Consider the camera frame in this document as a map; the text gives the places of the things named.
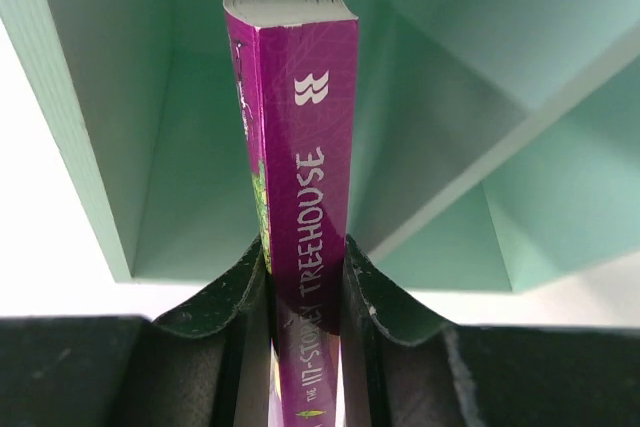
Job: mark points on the mint green wooden shelf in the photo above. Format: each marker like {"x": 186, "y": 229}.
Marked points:
{"x": 495, "y": 147}

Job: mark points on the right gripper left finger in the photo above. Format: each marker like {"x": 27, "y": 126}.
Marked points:
{"x": 203, "y": 363}

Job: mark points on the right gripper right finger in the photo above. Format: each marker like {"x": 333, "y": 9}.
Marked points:
{"x": 405, "y": 365}

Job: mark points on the purple 117-storey treehouse book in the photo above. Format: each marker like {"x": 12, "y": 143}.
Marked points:
{"x": 295, "y": 66}

